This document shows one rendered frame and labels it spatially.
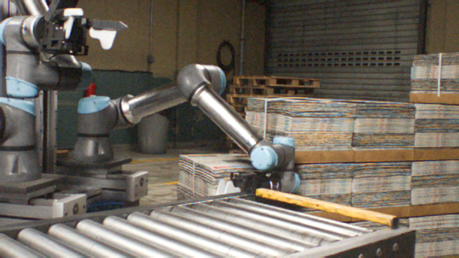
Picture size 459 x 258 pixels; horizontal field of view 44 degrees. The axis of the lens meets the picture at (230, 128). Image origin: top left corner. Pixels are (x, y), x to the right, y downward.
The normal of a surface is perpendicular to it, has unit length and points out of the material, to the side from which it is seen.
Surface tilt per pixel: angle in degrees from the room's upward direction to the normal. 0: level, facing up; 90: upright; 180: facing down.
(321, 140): 90
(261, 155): 90
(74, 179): 90
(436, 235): 90
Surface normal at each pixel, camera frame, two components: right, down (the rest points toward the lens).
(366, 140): 0.41, 0.08
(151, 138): -0.02, 0.08
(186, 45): 0.69, 0.07
